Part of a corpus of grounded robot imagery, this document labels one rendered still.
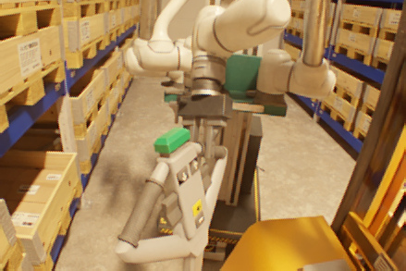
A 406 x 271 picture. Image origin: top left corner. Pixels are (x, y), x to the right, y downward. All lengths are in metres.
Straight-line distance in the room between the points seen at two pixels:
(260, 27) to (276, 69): 0.83
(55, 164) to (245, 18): 1.87
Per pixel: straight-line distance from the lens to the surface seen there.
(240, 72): 1.56
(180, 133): 0.58
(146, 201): 0.52
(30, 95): 1.47
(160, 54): 1.10
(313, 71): 1.32
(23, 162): 2.32
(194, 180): 0.62
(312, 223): 1.24
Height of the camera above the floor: 1.69
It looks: 24 degrees down
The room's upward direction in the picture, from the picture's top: 5 degrees clockwise
